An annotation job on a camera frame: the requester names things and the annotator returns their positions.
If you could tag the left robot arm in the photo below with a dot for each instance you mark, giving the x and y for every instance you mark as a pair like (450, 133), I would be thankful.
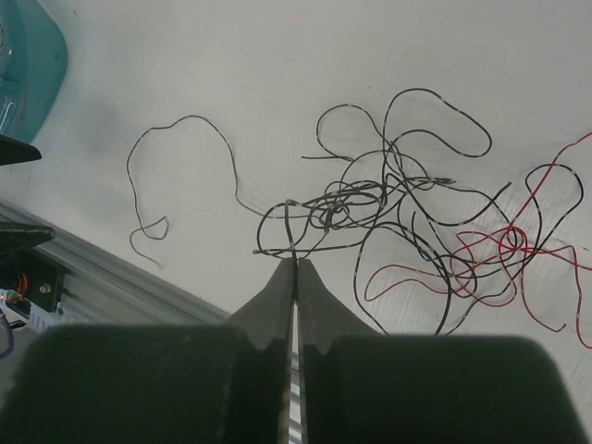
(20, 236)

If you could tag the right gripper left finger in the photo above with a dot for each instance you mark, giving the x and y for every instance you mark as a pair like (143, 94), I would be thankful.
(227, 383)

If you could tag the aluminium rail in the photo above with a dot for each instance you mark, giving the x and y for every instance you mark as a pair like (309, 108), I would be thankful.
(97, 284)

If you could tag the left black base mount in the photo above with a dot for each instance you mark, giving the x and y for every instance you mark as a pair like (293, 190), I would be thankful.
(45, 282)

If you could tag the teal transparent plastic bin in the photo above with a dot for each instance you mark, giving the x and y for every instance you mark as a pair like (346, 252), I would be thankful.
(34, 61)

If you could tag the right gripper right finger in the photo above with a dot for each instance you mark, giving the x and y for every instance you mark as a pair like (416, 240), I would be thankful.
(359, 386)

